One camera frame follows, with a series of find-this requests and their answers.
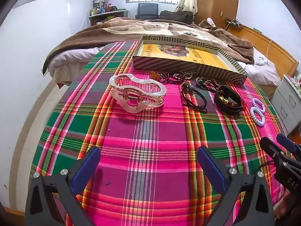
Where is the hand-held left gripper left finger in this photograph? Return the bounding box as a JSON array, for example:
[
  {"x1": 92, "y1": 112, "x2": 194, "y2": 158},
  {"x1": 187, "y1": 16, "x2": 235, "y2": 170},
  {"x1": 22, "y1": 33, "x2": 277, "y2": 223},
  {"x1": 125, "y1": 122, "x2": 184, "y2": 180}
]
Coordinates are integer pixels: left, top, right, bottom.
[{"x1": 25, "y1": 146, "x2": 101, "y2": 226}]

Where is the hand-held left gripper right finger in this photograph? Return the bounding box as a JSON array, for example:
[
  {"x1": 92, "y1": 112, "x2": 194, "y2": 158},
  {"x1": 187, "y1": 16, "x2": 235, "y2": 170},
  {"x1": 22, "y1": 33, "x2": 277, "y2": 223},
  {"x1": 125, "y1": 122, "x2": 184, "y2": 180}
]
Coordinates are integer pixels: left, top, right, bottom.
[{"x1": 197, "y1": 145, "x2": 275, "y2": 226}]

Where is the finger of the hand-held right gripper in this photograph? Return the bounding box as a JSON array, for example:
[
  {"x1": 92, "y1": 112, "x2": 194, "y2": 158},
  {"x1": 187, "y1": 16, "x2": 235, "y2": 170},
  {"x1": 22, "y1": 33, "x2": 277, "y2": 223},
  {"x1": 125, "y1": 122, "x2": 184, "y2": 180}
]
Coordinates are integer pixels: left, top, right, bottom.
[
  {"x1": 260, "y1": 137, "x2": 286, "y2": 163},
  {"x1": 276, "y1": 134, "x2": 301, "y2": 157}
]

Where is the pale blue spiral hair tie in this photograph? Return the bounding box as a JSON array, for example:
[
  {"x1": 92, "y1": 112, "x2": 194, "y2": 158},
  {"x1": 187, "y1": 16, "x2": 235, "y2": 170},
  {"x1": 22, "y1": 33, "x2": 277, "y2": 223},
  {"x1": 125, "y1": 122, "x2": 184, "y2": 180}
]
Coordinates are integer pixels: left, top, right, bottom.
[{"x1": 250, "y1": 106, "x2": 266, "y2": 126}]

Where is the purple spiral hair tie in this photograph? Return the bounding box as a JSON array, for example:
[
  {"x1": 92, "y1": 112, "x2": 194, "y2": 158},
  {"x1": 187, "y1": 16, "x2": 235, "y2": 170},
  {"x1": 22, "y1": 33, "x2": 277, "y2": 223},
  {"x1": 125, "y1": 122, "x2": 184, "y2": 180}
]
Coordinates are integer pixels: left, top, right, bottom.
[{"x1": 251, "y1": 98, "x2": 266, "y2": 113}]

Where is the black wristband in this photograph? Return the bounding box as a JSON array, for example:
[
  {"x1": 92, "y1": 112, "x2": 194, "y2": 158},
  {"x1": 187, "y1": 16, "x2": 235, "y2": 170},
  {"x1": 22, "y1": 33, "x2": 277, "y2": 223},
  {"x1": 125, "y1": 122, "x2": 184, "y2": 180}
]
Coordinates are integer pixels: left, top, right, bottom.
[{"x1": 214, "y1": 85, "x2": 244, "y2": 114}]

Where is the clear hair claw clip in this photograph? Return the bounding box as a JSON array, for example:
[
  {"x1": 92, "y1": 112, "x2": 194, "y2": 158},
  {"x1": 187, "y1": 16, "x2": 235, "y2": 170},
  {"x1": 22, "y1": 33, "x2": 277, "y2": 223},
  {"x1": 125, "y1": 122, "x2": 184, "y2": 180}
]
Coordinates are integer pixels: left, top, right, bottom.
[{"x1": 109, "y1": 74, "x2": 166, "y2": 114}]

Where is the brown cord bracelet teal bead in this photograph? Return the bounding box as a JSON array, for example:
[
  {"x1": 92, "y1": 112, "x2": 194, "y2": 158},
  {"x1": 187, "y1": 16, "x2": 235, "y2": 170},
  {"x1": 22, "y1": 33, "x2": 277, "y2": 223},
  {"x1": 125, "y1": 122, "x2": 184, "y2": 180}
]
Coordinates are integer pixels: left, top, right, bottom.
[{"x1": 181, "y1": 80, "x2": 208, "y2": 115}]

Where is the silver bead bracelet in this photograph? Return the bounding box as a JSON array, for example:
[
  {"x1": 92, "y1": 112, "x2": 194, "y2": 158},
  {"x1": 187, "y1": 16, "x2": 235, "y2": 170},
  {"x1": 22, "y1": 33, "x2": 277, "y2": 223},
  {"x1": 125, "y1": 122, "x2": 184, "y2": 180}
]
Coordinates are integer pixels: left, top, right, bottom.
[{"x1": 173, "y1": 71, "x2": 197, "y2": 82}]

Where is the dark red bead bracelet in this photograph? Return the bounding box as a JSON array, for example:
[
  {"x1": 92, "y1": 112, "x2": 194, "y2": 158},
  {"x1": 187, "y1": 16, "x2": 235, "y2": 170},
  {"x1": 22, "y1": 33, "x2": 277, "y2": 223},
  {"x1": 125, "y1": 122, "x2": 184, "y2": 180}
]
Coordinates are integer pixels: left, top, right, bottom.
[{"x1": 150, "y1": 71, "x2": 176, "y2": 84}]

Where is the striped cardboard box yellow inside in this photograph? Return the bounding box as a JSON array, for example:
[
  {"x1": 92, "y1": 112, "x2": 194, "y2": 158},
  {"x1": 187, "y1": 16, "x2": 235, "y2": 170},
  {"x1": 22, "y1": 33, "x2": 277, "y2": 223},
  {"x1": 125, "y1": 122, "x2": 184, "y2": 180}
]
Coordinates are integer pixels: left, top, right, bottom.
[{"x1": 132, "y1": 35, "x2": 248, "y2": 85}]

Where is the grey nightstand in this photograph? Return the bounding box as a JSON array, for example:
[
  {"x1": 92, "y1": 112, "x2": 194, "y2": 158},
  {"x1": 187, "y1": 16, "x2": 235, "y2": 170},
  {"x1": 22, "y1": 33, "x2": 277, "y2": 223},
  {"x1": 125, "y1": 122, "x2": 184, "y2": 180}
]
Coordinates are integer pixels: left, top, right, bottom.
[{"x1": 270, "y1": 74, "x2": 301, "y2": 136}]

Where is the pink green plaid cloth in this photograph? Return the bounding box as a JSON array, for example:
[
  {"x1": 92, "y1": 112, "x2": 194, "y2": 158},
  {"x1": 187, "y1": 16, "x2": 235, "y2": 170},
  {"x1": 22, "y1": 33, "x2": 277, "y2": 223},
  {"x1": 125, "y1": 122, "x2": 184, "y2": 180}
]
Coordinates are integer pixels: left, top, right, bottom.
[{"x1": 30, "y1": 41, "x2": 294, "y2": 226}]

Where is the stack of colourful boxes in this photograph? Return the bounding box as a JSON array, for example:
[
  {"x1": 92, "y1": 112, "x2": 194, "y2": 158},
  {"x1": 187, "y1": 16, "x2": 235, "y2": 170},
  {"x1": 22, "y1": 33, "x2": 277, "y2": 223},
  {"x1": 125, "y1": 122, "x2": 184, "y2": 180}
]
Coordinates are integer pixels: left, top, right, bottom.
[{"x1": 290, "y1": 72, "x2": 301, "y2": 87}]

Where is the white floral pillow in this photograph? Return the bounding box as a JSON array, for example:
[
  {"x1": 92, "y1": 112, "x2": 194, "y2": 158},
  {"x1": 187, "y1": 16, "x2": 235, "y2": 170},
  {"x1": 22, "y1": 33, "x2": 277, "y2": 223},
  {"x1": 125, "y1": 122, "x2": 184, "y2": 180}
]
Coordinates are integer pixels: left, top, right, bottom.
[{"x1": 236, "y1": 49, "x2": 281, "y2": 87}]

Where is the wooden headboard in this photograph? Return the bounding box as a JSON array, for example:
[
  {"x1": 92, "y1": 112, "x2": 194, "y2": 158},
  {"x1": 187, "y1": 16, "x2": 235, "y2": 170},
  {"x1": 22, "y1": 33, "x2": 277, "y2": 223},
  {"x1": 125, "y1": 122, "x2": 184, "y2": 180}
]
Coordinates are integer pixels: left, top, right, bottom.
[{"x1": 227, "y1": 25, "x2": 298, "y2": 99}]

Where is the power strip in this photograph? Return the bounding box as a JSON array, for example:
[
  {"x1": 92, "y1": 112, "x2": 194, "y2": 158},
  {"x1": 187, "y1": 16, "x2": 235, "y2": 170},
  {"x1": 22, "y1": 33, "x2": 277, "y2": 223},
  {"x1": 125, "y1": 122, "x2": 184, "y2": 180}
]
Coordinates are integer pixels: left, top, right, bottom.
[{"x1": 224, "y1": 18, "x2": 242, "y2": 29}]

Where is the brown plush blanket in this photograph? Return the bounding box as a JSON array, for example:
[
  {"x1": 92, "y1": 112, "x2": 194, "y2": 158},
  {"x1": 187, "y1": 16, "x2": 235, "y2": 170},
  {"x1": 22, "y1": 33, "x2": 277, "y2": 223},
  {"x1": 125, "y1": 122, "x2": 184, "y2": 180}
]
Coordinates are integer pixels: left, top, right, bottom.
[{"x1": 42, "y1": 16, "x2": 255, "y2": 76}]

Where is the wooden desk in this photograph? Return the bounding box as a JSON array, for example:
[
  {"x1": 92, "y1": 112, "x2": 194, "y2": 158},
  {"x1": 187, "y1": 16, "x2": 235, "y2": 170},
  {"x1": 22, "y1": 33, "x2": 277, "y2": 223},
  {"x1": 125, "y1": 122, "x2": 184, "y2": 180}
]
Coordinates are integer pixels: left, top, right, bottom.
[{"x1": 88, "y1": 9, "x2": 128, "y2": 26}]

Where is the dark bag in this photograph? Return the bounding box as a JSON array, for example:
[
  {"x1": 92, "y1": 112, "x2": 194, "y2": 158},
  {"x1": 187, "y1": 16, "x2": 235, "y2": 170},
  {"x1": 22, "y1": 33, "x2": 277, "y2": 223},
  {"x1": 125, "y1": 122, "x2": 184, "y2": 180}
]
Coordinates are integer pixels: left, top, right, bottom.
[{"x1": 160, "y1": 10, "x2": 194, "y2": 24}]

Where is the group of bottles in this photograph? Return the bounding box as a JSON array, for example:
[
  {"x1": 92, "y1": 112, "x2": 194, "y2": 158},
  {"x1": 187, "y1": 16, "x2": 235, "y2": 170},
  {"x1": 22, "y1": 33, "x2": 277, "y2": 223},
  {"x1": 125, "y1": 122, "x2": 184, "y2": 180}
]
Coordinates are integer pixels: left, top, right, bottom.
[{"x1": 89, "y1": 0, "x2": 118, "y2": 15}]

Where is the black chair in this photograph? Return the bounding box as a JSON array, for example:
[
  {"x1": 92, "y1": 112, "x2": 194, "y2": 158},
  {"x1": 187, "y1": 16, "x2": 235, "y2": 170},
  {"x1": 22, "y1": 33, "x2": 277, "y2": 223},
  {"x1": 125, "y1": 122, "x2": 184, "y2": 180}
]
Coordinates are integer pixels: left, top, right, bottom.
[{"x1": 135, "y1": 3, "x2": 159, "y2": 20}]

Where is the gold chain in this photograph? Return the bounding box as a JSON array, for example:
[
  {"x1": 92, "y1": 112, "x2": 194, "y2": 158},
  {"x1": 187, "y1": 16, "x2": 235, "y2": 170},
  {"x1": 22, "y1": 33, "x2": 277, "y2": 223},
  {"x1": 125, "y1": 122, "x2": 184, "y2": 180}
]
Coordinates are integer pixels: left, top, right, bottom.
[{"x1": 217, "y1": 95, "x2": 232, "y2": 105}]

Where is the black cord bracelet grey bead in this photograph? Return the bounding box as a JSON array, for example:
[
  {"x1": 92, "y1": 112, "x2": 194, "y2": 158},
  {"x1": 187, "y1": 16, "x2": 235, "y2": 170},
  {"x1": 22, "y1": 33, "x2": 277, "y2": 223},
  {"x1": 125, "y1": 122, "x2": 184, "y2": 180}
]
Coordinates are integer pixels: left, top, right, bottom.
[{"x1": 195, "y1": 76, "x2": 218, "y2": 92}]

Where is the orange cable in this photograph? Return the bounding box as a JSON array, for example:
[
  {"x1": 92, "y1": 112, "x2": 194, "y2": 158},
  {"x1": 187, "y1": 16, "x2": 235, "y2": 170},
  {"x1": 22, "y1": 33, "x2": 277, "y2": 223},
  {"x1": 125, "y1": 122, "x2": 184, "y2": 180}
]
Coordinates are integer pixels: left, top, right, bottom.
[{"x1": 266, "y1": 39, "x2": 275, "y2": 59}]

